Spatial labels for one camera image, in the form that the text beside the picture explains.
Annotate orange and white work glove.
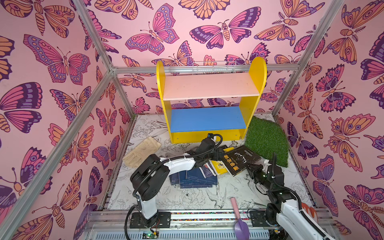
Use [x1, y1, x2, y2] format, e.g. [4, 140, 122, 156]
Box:
[302, 203, 318, 223]

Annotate navy book bottom left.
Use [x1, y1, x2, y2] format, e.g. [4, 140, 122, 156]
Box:
[169, 173, 180, 185]

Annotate yellow shelf with coloured boards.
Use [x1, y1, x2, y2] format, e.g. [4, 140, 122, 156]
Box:
[156, 57, 267, 144]

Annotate black book with yellow title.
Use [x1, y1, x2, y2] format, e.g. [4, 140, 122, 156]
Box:
[222, 145, 261, 176]

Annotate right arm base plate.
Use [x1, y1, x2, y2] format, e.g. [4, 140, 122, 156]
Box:
[248, 210, 278, 227]

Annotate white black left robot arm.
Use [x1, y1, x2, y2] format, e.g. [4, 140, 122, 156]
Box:
[130, 133, 224, 227]

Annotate small green circuit board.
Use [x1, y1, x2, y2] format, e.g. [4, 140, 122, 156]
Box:
[142, 231, 159, 240]

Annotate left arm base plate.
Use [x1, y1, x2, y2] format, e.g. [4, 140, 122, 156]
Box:
[129, 212, 172, 229]

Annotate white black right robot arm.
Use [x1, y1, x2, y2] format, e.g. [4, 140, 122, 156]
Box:
[247, 154, 334, 240]

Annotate yellow book with cartoon figure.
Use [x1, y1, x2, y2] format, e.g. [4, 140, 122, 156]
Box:
[210, 147, 235, 175]

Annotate navy book yellow label middle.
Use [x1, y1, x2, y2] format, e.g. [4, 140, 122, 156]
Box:
[178, 171, 213, 189]

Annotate purple trowel with pink handle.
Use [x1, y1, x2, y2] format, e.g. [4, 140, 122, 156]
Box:
[231, 197, 250, 240]

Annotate green artificial grass mat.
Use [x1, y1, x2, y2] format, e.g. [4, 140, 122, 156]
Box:
[245, 116, 289, 168]

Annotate navy book with yellow label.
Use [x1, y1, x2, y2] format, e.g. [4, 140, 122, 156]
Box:
[187, 168, 218, 186]

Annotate dark purple book with figure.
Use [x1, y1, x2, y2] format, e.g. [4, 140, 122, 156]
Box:
[203, 163, 217, 178]

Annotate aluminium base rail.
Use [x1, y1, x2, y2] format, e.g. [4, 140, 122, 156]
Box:
[80, 208, 334, 240]

